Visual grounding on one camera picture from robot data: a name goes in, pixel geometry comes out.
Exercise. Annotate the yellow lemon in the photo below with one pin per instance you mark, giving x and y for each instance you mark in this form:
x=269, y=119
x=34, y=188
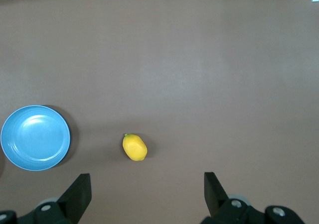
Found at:
x=134, y=148

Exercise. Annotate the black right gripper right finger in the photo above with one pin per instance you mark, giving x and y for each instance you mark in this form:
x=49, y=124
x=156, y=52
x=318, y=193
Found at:
x=219, y=204

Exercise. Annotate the blue round plate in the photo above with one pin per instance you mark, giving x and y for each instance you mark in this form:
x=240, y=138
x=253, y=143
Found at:
x=35, y=137

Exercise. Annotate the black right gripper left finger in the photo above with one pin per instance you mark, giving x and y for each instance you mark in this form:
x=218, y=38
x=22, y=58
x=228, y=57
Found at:
x=72, y=201

